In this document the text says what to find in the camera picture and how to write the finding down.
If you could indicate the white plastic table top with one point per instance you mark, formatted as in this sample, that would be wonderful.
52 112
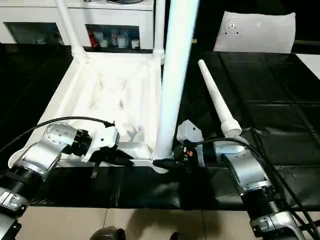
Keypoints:
82 85

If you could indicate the white plastic table leg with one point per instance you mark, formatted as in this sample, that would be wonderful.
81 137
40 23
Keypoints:
217 97
68 27
175 75
159 27

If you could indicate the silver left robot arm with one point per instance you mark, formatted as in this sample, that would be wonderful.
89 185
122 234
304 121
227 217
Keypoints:
42 152

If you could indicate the black work mat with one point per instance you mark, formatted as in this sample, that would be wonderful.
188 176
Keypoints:
275 100

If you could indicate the red bottle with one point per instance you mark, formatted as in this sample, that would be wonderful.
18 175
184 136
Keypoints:
93 38

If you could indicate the black box with gold label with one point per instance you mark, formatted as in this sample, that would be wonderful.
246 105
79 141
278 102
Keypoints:
210 25

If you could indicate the white flat board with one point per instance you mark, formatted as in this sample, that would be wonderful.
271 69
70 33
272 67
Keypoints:
311 62

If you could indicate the grey helmet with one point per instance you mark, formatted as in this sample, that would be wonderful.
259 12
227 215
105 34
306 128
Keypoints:
127 1

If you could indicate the white glass-door cabinet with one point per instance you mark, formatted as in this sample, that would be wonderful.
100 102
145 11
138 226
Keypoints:
37 15

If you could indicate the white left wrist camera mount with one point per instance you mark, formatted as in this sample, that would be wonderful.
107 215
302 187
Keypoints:
105 140

